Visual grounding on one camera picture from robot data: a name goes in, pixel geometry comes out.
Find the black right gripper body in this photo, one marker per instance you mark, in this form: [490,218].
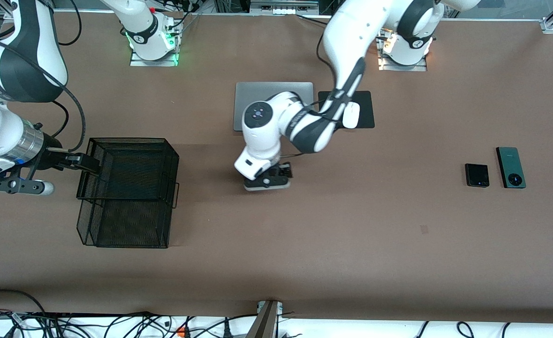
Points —
[54,156]

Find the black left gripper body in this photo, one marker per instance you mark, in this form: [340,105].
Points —
[283,171]

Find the black flip phone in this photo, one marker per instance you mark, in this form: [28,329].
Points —
[477,175]

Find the green round-camera phone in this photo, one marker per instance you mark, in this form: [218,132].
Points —
[510,164]

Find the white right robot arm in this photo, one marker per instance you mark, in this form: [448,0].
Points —
[18,51]

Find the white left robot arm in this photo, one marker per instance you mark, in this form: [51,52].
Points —
[346,42]

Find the black mesh two-tier tray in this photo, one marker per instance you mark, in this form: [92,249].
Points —
[135,225]

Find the silver closed laptop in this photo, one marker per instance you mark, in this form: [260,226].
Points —
[257,91]

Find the white computer mouse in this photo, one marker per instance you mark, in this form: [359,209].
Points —
[354,119]

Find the black mouse pad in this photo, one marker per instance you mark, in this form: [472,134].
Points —
[369,110]

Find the white power strip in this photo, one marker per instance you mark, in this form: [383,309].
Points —
[283,10]

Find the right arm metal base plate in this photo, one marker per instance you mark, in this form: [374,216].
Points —
[138,62]

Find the aluminium profile post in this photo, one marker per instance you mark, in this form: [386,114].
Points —
[264,324]

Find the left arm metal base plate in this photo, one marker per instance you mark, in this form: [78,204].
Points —
[419,68]

